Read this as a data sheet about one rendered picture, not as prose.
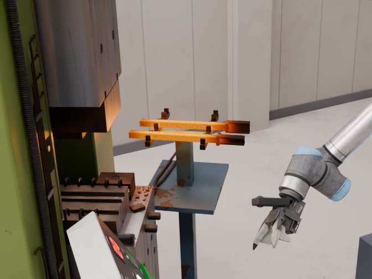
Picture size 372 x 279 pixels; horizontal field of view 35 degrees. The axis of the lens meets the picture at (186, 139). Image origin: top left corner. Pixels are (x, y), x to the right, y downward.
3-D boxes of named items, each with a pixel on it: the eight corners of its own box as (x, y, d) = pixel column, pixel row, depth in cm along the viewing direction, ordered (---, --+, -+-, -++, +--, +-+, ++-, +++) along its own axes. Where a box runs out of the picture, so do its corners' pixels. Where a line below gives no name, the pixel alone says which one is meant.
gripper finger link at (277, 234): (293, 249, 171) (293, 228, 179) (276, 239, 170) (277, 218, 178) (286, 255, 173) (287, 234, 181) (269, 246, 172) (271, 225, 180)
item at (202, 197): (228, 168, 256) (228, 163, 255) (213, 215, 220) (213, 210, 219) (163, 163, 262) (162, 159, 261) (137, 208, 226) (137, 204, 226)
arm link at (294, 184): (291, 173, 183) (277, 178, 192) (285, 186, 181) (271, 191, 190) (314, 187, 184) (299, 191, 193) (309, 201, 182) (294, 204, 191)
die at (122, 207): (129, 206, 195) (127, 183, 192) (117, 239, 177) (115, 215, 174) (9, 203, 200) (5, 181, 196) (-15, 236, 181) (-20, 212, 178)
